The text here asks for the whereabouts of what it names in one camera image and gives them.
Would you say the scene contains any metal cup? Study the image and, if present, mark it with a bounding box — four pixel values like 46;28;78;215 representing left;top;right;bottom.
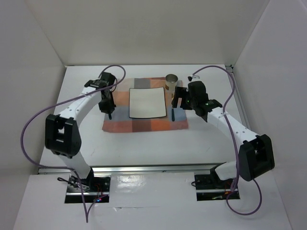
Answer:
165;74;178;92

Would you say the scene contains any gold knife green handle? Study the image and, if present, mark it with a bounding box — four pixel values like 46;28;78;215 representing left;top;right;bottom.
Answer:
171;92;175;122

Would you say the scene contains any square white plate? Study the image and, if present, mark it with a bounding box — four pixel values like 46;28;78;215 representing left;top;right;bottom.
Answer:
129;87;167;119

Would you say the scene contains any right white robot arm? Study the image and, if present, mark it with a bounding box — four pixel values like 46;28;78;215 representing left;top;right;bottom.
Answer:
172;81;275;188

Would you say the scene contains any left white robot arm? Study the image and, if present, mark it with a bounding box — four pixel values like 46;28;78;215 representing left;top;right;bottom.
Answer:
45;72;117;191

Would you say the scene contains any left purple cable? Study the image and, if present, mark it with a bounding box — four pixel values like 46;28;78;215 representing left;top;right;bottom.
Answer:
20;64;127;223

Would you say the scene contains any purple cable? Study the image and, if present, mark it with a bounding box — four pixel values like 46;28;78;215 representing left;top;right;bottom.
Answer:
188;65;262;216
20;64;127;223

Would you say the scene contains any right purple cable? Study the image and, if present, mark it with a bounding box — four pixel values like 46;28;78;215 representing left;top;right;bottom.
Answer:
188;65;262;216

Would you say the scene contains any aluminium rail right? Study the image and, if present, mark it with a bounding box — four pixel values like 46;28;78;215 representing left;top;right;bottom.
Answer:
225;65;251;130

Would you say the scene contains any aluminium rail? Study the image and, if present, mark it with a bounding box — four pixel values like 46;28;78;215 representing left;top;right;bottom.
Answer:
37;162;264;174
225;65;251;130

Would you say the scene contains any aluminium rail front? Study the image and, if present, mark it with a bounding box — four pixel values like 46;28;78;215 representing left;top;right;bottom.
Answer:
37;162;264;174

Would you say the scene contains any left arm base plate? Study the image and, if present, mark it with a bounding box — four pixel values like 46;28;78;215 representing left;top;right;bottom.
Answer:
57;176;111;204

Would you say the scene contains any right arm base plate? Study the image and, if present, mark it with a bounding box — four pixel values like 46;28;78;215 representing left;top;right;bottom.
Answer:
191;173;240;201

